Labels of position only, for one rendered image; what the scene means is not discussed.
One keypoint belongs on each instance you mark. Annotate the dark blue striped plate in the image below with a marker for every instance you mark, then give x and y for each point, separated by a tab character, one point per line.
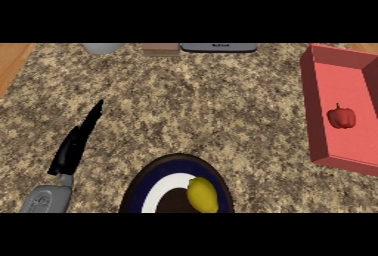
148	186

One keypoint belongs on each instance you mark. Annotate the yellow bell pepper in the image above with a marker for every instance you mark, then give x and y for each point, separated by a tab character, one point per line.
203	195

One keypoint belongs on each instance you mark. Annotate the brown wooden block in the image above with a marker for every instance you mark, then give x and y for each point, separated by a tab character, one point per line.
160	49

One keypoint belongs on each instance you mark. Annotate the pale grey round pot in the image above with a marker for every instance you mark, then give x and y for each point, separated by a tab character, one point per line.
102	47

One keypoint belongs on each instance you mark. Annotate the dark grey flat appliance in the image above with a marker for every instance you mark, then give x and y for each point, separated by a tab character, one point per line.
219	47

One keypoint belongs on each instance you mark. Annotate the red bell pepper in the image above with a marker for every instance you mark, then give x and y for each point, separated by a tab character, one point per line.
342	116

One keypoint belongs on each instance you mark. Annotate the red open box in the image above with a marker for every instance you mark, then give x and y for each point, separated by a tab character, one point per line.
344	110

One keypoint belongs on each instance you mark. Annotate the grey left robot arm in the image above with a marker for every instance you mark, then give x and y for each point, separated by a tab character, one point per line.
48	198

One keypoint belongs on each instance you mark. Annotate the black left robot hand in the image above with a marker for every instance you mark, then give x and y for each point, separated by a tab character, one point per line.
74	146

